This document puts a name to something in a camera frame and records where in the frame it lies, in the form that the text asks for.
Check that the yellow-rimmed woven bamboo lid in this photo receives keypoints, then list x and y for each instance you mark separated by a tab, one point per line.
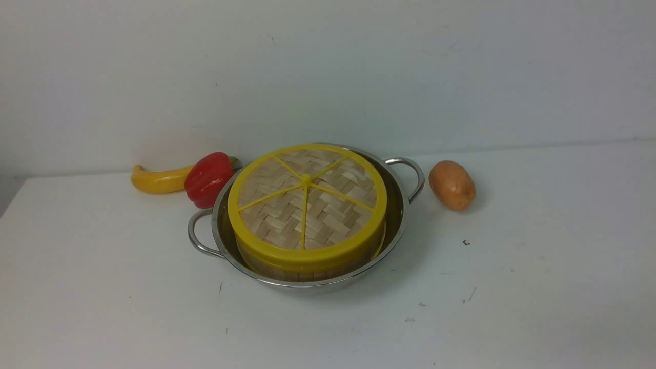
315	187

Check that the yellow-rimmed bamboo steamer basket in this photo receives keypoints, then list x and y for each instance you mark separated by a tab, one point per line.
310	262

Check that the brown potato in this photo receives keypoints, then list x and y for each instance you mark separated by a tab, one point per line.
452	185

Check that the red bell pepper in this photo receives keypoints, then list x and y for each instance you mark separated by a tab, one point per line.
207	178

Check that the yellow banana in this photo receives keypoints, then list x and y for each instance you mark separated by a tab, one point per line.
159	182

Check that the stainless steel two-handled pot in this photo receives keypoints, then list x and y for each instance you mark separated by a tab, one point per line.
211	233

